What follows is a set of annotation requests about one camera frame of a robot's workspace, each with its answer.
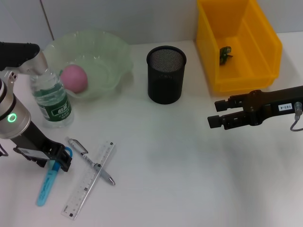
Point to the pink peach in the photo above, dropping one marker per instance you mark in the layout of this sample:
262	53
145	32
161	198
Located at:
74	79

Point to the blue scissors with sheath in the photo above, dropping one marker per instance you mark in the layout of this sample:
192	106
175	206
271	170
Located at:
46	186

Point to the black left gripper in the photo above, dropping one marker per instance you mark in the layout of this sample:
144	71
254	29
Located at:
33	139

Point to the green glass fruit plate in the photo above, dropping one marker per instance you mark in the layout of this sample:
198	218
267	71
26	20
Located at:
106	59

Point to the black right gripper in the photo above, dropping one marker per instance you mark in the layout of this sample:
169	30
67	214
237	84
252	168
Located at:
272	104

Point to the silver ballpoint pen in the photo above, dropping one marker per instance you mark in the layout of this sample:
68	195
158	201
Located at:
79	147

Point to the clear water bottle green label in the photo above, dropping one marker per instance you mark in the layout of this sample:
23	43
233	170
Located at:
55	106

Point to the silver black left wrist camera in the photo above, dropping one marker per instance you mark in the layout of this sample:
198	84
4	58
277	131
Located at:
19	54

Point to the green plastic wrapper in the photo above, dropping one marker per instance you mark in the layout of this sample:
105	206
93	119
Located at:
225	54

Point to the black mesh pen holder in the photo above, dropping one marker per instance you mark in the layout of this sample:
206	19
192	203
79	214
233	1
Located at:
165	80

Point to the transparent plastic ruler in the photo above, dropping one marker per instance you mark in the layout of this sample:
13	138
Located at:
80	194

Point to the yellow plastic bin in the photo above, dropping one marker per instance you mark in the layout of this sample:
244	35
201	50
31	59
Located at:
248	52

